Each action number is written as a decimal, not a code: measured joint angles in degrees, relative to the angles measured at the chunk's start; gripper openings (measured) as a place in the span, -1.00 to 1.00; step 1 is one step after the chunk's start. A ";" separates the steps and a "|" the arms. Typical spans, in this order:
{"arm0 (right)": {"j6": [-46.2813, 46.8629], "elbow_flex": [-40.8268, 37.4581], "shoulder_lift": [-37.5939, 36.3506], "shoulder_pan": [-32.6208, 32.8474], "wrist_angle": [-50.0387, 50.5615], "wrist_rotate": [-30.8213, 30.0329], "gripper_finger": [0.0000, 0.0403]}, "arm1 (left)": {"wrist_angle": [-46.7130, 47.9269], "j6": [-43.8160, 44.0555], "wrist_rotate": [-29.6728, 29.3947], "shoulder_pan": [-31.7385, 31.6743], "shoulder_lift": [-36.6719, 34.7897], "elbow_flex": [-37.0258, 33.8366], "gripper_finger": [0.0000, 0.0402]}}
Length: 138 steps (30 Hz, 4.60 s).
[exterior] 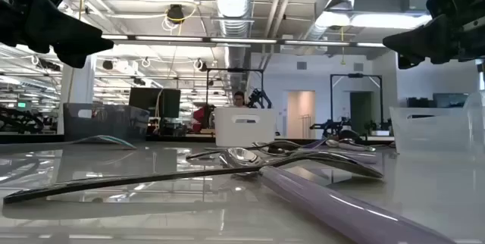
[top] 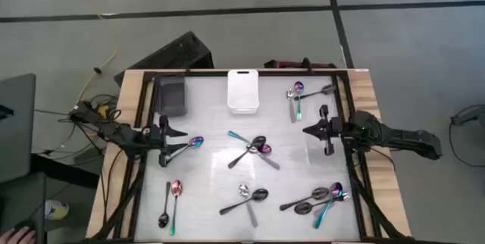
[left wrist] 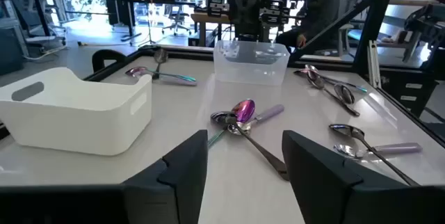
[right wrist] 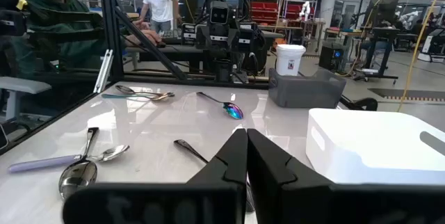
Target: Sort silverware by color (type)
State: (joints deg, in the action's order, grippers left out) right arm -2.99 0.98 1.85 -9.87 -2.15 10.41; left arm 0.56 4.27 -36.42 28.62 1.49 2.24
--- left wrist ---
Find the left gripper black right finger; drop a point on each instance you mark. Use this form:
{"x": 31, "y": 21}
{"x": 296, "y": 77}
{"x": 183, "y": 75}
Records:
{"x": 323, "y": 189}

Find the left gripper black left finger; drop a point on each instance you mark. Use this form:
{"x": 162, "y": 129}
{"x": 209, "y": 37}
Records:
{"x": 180, "y": 182}

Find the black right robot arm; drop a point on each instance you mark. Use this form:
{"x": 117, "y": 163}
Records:
{"x": 248, "y": 12}

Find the black parts organizer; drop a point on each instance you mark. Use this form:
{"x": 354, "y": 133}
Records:
{"x": 274, "y": 17}
{"x": 218, "y": 6}

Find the wooden desk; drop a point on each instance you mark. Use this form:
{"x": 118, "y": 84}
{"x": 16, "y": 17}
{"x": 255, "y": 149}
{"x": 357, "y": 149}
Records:
{"x": 208, "y": 18}

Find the person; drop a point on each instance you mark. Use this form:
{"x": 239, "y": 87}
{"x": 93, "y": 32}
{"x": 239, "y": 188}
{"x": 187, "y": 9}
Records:
{"x": 320, "y": 8}

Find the person's hand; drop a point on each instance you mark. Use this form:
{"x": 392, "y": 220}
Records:
{"x": 301, "y": 40}

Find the black office chair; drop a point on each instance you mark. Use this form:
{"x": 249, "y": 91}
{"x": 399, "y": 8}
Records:
{"x": 177, "y": 18}

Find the clear plastic bin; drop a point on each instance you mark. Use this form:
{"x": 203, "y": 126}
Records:
{"x": 250, "y": 72}

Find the silver spoon pair right back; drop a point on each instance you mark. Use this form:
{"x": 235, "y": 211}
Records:
{"x": 316, "y": 82}

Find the white plastic bin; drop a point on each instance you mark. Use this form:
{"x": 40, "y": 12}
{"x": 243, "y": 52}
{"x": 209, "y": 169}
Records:
{"x": 69, "y": 119}

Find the black drawer cabinet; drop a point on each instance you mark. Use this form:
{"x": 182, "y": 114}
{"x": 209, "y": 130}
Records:
{"x": 410, "y": 92}

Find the aluminium extrusion bar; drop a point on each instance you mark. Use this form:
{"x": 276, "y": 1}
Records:
{"x": 373, "y": 64}

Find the black arched chair back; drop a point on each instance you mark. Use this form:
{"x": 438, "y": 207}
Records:
{"x": 104, "y": 54}

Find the black rig frame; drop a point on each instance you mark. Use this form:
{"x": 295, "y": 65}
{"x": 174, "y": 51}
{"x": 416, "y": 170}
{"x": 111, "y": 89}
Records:
{"x": 373, "y": 25}

